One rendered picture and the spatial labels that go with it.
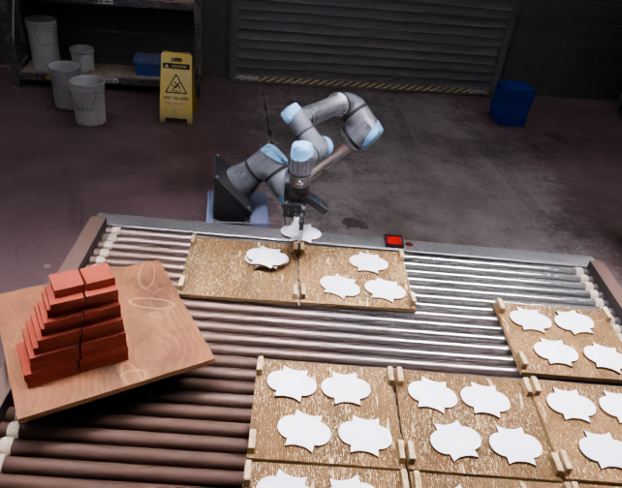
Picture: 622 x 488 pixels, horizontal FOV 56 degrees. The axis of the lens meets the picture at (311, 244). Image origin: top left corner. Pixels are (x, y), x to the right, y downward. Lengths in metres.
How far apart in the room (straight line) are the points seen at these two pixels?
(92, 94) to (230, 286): 3.66
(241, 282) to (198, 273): 0.16
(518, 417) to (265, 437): 0.73
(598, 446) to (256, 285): 1.16
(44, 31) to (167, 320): 4.93
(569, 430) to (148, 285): 1.32
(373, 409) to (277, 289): 0.58
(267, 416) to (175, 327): 0.37
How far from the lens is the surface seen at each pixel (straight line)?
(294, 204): 2.07
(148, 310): 1.84
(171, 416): 1.73
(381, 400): 1.77
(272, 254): 2.20
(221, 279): 2.12
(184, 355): 1.69
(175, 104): 5.63
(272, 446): 1.63
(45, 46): 6.50
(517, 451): 1.78
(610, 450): 1.91
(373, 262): 2.27
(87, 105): 5.57
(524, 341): 2.13
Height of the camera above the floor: 2.23
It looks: 34 degrees down
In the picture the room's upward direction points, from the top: 7 degrees clockwise
